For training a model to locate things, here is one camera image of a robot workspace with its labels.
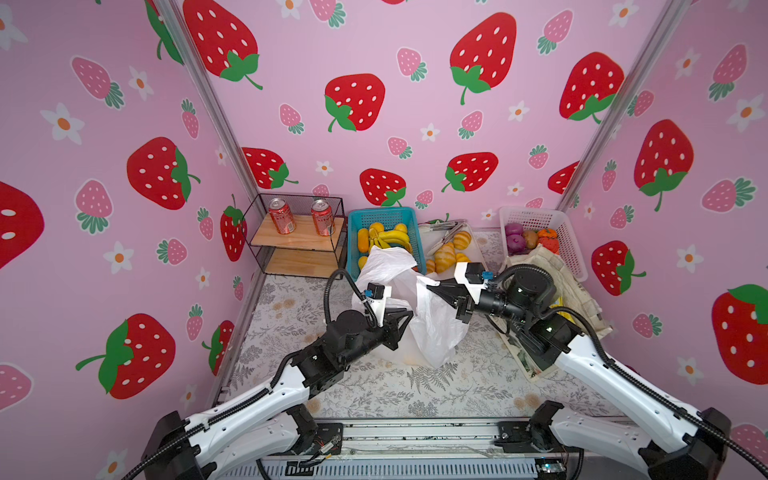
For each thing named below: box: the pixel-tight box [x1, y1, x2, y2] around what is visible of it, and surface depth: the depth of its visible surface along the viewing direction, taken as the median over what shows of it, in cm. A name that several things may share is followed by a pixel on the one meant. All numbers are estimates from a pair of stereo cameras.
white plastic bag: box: [351, 245, 471, 369], surface depth 72 cm
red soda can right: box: [310, 199, 335, 237], surface depth 92 cm
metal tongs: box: [429, 221, 468, 241], surface depth 122 cm
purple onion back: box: [504, 223, 523, 237], surface depth 117 cm
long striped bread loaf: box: [434, 242, 457, 273], surface depth 112 cm
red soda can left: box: [268, 198, 297, 235], surface depth 94 cm
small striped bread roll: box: [453, 231, 472, 250], surface depth 117 cm
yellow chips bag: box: [549, 296, 576, 324], surface depth 56 cm
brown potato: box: [522, 230, 539, 249], surface depth 113 cm
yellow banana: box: [368, 228, 413, 253], surface depth 114 cm
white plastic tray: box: [418, 220, 486, 279], surface depth 117 cm
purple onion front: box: [506, 234, 529, 256], surface depth 112 cm
